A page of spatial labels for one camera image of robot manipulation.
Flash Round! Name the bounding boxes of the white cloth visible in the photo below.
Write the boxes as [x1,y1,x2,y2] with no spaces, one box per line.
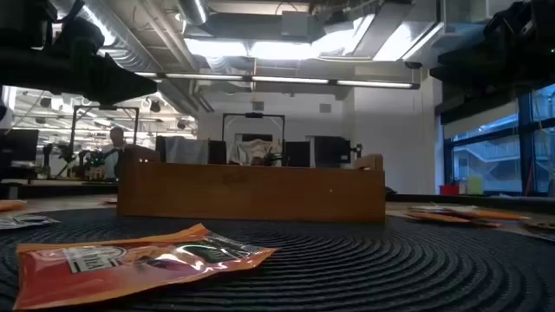
[228,138,278,166]

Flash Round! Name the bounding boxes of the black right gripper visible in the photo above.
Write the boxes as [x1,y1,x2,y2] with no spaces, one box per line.
[428,0,555,87]

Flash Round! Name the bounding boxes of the black computer monitor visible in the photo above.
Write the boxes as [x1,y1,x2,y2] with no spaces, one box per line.
[284,141,311,168]
[311,136,352,169]
[0,128,40,164]

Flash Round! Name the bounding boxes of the wooden tea organizer box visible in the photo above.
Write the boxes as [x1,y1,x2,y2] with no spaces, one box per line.
[116,145,386,224]

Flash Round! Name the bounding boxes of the white orange Tazo tea packet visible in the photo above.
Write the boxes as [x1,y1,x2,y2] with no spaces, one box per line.
[0,199,28,212]

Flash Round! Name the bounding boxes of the grey cover cloth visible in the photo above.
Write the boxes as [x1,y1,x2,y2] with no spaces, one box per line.
[163,136,210,165]

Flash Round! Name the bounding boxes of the black green tea packet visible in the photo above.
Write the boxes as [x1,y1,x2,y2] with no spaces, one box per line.
[0,214,60,231]
[526,219,555,231]

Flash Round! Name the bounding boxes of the round black woven placemat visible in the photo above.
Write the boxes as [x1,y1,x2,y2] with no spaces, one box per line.
[0,207,555,312]

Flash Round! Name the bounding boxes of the silver ventilation duct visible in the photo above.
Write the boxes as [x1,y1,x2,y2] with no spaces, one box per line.
[175,0,209,26]

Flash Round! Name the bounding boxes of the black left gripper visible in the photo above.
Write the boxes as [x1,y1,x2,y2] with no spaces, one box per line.
[0,19,158,105]

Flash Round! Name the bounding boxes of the long linear ceiling light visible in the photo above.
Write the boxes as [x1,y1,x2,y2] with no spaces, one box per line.
[134,71,421,91]

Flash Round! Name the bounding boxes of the person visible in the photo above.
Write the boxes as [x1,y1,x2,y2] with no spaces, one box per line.
[103,127,127,181]

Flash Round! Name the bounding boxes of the white window blind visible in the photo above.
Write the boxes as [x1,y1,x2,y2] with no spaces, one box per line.
[442,101,520,140]

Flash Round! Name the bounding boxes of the black metal table frame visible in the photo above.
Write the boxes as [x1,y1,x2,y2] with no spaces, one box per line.
[385,192,555,214]

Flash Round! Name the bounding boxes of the window with dark frame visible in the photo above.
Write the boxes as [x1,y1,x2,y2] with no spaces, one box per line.
[441,84,555,196]

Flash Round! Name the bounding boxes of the green container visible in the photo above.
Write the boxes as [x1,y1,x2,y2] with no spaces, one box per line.
[467,175,484,196]

